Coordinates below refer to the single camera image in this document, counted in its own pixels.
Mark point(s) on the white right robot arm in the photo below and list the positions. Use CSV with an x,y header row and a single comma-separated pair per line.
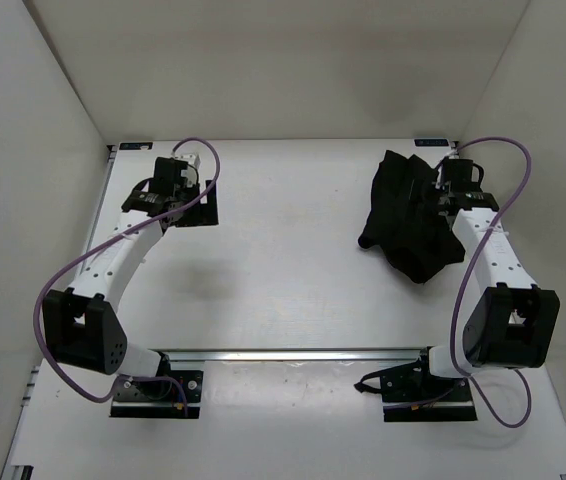
x,y
512,324

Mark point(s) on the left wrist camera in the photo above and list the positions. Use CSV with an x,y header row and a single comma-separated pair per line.
x,y
178,171

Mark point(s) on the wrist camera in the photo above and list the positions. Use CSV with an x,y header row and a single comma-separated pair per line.
x,y
461,175
178,171

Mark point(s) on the blue table label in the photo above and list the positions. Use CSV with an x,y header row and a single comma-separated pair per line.
x,y
431,142
134,146

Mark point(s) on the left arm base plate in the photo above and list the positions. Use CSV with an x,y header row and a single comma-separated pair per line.
x,y
160,400

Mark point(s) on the left blue table label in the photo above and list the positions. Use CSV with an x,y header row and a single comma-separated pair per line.
x,y
134,146

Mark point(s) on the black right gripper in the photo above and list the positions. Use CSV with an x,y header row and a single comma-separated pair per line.
x,y
439,192

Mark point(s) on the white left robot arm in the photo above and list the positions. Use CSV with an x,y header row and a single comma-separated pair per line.
x,y
81,326

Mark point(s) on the aluminium front rail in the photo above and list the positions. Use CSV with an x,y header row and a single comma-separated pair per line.
x,y
293,355

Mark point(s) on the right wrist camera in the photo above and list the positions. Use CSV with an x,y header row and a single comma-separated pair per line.
x,y
461,175

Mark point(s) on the right blue table label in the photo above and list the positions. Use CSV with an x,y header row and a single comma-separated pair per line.
x,y
431,142

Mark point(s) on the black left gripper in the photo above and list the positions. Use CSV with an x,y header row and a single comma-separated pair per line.
x,y
212,205

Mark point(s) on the black pleated skirt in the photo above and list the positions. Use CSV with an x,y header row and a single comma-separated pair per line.
x,y
404,220

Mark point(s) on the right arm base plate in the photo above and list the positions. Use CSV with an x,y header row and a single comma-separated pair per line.
x,y
411,394

